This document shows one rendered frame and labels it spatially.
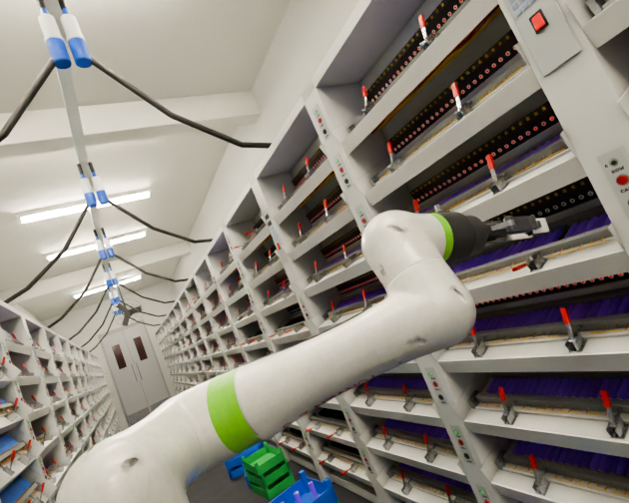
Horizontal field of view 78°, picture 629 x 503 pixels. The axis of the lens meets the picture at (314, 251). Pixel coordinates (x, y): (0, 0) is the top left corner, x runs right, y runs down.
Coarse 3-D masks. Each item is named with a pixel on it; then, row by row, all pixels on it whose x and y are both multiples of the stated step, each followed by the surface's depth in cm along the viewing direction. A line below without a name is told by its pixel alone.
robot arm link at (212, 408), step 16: (208, 384) 58; (224, 384) 56; (176, 400) 58; (192, 400) 56; (208, 400) 55; (224, 400) 55; (192, 416) 55; (208, 416) 54; (224, 416) 54; (240, 416) 54; (208, 432) 54; (224, 432) 54; (240, 432) 54; (208, 448) 54; (224, 448) 54; (240, 448) 55; (208, 464) 55
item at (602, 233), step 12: (600, 228) 77; (564, 240) 83; (576, 240) 80; (588, 240) 78; (528, 252) 89; (552, 252) 84; (564, 252) 81; (492, 264) 98; (504, 264) 96; (468, 276) 106
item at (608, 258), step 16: (576, 208) 90; (560, 256) 83; (576, 256) 78; (592, 256) 74; (608, 256) 72; (624, 256) 70; (512, 272) 92; (528, 272) 86; (544, 272) 83; (560, 272) 80; (576, 272) 78; (592, 272) 76; (608, 272) 73; (480, 288) 98; (496, 288) 94; (512, 288) 91; (528, 288) 88; (544, 288) 85
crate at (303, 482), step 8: (304, 472) 146; (304, 480) 145; (312, 480) 143; (328, 480) 132; (288, 488) 143; (296, 488) 144; (304, 488) 146; (320, 488) 139; (328, 488) 131; (280, 496) 141; (288, 496) 142; (304, 496) 143; (312, 496) 141; (320, 496) 128; (328, 496) 130; (336, 496) 131
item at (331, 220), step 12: (336, 192) 166; (324, 204) 152; (336, 204) 169; (312, 216) 189; (324, 216) 181; (336, 216) 142; (348, 216) 137; (300, 228) 174; (312, 228) 172; (324, 228) 152; (336, 228) 146; (300, 240) 172; (312, 240) 163; (288, 252) 186; (300, 252) 177
